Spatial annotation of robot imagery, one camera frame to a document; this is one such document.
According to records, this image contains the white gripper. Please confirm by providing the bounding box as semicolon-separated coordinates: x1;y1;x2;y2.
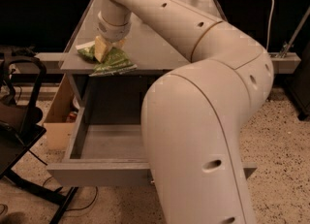
94;13;131;62

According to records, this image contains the green jalapeno chip bag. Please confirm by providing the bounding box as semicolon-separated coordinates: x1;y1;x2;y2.
76;41;137;77

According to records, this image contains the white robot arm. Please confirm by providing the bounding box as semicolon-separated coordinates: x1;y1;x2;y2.
99;0;273;224

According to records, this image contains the grey cabinet with top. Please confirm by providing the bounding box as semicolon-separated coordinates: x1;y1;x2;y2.
59;0;227;110

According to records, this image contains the open grey top drawer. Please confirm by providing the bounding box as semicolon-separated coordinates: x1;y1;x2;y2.
48;75;255;189

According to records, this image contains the black stand with tray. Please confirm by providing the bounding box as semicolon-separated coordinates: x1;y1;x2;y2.
0;48;78;224

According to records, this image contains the cardboard box on floor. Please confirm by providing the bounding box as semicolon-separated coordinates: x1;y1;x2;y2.
44;76;75;150

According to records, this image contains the white cable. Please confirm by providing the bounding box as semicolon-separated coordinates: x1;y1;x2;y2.
261;0;276;51

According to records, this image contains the black floor cable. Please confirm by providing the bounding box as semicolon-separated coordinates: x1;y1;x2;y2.
42;175;99;212

